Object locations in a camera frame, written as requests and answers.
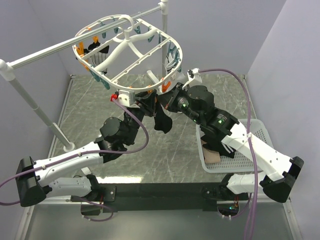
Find white plastic laundry basket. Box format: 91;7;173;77
195;119;274;174

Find teal clothespin front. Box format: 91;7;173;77
89;70;110;90

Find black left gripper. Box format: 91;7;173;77
124;88;158;145

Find teal clothespin left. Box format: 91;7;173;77
147;28;157;43

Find orange clothespin holding sock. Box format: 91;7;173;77
161;81;171;93

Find beige cloth in basket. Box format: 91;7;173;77
201;140;221;164

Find white round clip hanger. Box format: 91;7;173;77
73;14;187;93

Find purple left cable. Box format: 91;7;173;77
0;99;150;222

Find teal clothespin being pinched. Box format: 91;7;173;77
166;42;180;63

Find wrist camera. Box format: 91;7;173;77
110;89;137;108
182;68;203;90

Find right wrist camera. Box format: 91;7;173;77
182;68;203;90

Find white sock black cuff stripes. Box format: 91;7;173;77
165;56;182;81

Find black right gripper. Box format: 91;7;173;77
156;82;203;125

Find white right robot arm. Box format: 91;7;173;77
157;83;304;203

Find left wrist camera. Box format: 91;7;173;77
110;89;137;108

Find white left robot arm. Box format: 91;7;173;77
14;90;161;207

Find teal clothespin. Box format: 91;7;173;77
147;28;157;43
89;70;110;90

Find black and white striped sock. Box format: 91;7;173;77
87;41;110;67

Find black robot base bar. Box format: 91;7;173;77
91;182;248;213

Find white metal drying rack stand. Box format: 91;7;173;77
0;0;170;176

